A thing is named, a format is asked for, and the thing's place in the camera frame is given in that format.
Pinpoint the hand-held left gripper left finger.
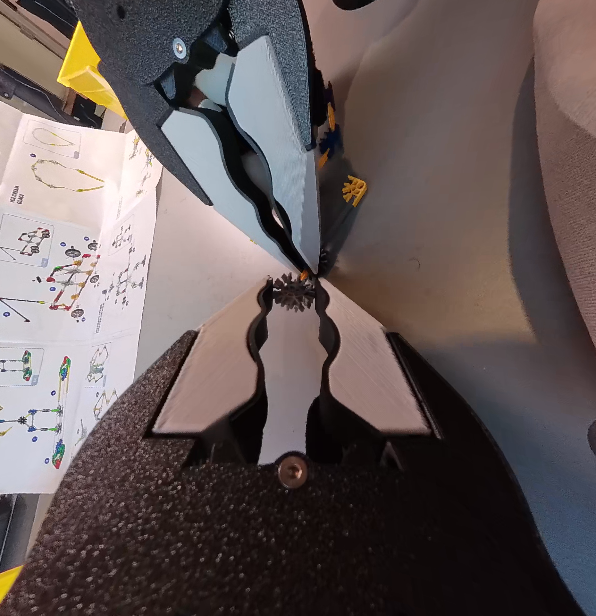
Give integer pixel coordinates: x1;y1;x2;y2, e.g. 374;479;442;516
151;277;274;464

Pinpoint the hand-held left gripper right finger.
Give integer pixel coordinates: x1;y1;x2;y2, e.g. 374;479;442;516
313;277;432;464

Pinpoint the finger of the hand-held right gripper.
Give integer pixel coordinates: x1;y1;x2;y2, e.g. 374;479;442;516
227;35;323;276
160;107;310;272

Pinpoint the yellow plastic bin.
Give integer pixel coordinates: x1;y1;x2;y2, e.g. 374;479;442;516
57;21;128;117

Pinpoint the multicolour rod and connector assembly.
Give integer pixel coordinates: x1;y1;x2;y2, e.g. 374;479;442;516
317;79;369;272

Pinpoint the grey connector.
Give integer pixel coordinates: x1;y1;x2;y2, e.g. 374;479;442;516
274;270;314;311

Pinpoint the white toy instruction sheet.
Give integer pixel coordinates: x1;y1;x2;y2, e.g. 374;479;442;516
0;96;163;496

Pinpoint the person's torso in beige sweater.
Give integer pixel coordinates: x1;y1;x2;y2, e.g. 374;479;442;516
533;0;596;371

